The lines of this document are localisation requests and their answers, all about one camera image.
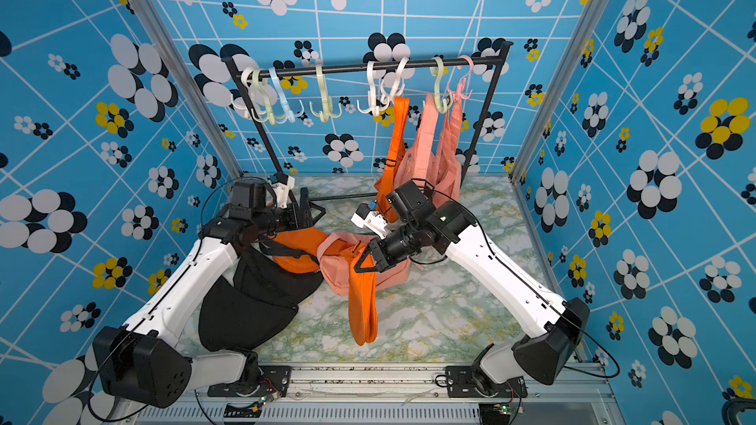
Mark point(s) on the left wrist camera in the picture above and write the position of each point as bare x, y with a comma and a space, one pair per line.
282, 185

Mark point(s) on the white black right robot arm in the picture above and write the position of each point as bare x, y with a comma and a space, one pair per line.
553, 326

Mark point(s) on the pink bag large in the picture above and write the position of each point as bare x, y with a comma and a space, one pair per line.
420, 162

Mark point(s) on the orange bag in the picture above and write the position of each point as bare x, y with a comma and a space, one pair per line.
295, 251
362, 286
396, 152

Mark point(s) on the aluminium corner post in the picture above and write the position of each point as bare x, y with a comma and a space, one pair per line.
564, 71
155, 28

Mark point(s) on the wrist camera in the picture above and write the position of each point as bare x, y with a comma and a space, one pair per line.
282, 185
368, 216

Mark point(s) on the white hook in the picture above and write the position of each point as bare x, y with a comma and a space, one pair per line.
397, 85
245, 104
372, 107

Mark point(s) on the light blue hook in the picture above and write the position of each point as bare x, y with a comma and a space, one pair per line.
288, 114

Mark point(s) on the black bag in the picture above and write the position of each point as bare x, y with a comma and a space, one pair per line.
258, 304

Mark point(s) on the aluminium corner post right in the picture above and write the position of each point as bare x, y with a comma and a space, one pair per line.
564, 71

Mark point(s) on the green hook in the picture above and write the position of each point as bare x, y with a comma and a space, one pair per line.
443, 101
328, 110
263, 111

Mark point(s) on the black clothes rack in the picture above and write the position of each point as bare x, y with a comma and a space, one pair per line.
355, 143

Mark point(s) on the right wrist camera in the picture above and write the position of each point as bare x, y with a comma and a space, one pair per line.
368, 216

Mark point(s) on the white hook leftmost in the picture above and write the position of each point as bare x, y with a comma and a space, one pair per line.
245, 104

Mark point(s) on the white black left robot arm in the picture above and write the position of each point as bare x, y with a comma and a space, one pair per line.
157, 354

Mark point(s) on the pink hook rightmost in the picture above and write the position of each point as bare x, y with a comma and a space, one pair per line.
463, 79

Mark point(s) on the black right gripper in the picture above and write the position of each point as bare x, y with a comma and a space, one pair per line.
380, 255

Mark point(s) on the aluminium corner post left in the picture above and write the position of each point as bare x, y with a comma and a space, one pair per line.
155, 28

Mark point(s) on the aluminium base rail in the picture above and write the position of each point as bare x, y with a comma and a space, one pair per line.
389, 393

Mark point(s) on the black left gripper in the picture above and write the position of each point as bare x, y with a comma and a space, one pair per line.
298, 223

